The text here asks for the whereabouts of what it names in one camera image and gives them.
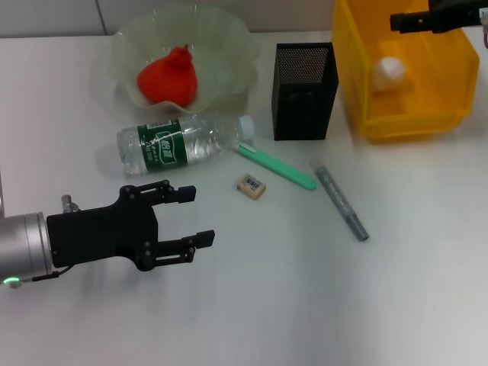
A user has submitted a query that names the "gripper cable with connector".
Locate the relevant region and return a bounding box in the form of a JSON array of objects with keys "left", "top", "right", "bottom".
[
  {"left": 479, "top": 9, "right": 488, "bottom": 49},
  {"left": 32, "top": 194, "right": 82, "bottom": 284}
]

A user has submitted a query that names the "black mesh pen holder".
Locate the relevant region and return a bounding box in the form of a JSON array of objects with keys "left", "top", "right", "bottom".
[{"left": 271, "top": 41, "right": 339, "bottom": 142}]

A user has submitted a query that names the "white garlic bulb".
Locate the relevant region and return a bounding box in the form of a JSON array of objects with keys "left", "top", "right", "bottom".
[{"left": 372, "top": 56, "right": 408, "bottom": 94}]

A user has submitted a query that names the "green toothbrush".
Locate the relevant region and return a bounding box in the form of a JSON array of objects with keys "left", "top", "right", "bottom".
[{"left": 236, "top": 141, "right": 318, "bottom": 191}]

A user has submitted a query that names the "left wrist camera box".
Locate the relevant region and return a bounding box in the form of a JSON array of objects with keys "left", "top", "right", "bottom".
[{"left": 0, "top": 167, "right": 7, "bottom": 219}]

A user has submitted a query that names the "yellow plastic bin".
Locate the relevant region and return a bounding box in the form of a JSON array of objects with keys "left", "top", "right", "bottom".
[{"left": 330, "top": 0, "right": 480, "bottom": 145}]

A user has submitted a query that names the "grey glitter marker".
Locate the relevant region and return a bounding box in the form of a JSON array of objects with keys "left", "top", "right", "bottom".
[{"left": 309, "top": 158, "right": 371, "bottom": 242}]

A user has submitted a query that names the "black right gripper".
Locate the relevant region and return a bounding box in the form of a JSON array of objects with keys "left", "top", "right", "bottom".
[{"left": 390, "top": 0, "right": 483, "bottom": 34}]

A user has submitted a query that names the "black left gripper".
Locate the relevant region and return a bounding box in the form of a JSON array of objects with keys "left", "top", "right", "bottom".
[{"left": 45, "top": 179, "right": 217, "bottom": 273}]

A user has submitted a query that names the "beige eraser with barcode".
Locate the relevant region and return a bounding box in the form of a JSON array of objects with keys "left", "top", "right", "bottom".
[{"left": 233, "top": 172, "right": 268, "bottom": 201}]

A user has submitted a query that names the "left gripper cable with connector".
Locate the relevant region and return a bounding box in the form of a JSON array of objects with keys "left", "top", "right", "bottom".
[{"left": 32, "top": 194, "right": 82, "bottom": 284}]

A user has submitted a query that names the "clear green-label water bottle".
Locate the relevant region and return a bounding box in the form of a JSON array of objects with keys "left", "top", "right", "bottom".
[{"left": 116, "top": 115, "right": 255, "bottom": 178}]

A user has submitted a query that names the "red-orange plush orange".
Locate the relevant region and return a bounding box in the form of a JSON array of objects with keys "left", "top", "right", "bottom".
[{"left": 136, "top": 44, "right": 199, "bottom": 107}]

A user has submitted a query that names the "right gripper cable with connector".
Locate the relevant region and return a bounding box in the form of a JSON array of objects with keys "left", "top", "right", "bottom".
[{"left": 479, "top": 9, "right": 488, "bottom": 49}]

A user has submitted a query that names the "translucent green fruit bowl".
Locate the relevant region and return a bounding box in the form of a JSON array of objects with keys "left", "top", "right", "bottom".
[{"left": 110, "top": 3, "right": 261, "bottom": 115}]

